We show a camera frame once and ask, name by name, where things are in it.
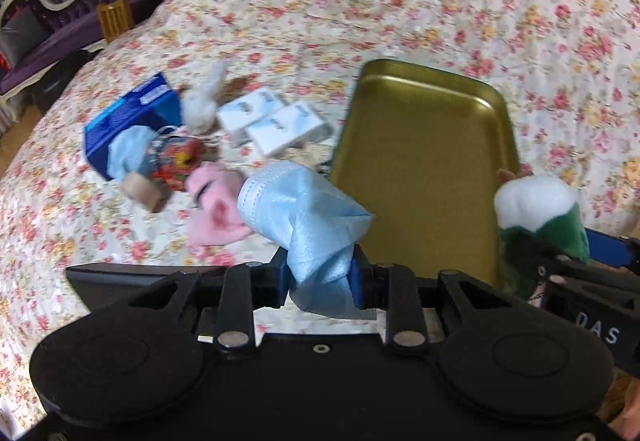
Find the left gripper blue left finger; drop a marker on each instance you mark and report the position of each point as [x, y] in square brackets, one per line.
[276, 278]

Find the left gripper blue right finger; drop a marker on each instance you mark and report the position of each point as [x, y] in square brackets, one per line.
[366, 282]

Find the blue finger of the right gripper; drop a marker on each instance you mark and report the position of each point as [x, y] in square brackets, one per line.
[618, 252]

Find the green white plush toy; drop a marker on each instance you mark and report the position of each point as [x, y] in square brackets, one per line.
[544, 206]

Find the blue face mask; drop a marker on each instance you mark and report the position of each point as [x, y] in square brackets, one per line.
[128, 152]
[317, 225]

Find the pink plush toy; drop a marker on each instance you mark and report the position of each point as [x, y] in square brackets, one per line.
[216, 220]

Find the beige crochet doily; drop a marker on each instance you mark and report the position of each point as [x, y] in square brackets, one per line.
[317, 157]

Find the beige tape roll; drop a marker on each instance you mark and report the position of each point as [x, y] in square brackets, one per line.
[145, 192]

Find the white tissue pack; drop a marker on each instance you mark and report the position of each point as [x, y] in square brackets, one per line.
[237, 115]
[292, 125]

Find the colourful patterned cloth bundle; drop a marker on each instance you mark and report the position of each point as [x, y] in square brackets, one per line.
[173, 158]

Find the gold metal tray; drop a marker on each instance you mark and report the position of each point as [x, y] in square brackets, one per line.
[420, 149]

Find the blue tissue box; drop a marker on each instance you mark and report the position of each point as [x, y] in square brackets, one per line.
[152, 104]

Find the floral bed cover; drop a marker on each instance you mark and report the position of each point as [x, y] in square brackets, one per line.
[568, 70]

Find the yellow wooden chair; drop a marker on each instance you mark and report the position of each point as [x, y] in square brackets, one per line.
[115, 19]

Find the purple white sofa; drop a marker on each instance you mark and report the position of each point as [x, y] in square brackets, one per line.
[72, 25]

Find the grey sofa cushion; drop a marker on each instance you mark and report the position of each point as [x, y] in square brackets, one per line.
[20, 35]

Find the white fluffy plush keychain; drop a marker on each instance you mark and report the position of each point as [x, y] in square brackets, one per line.
[199, 105]

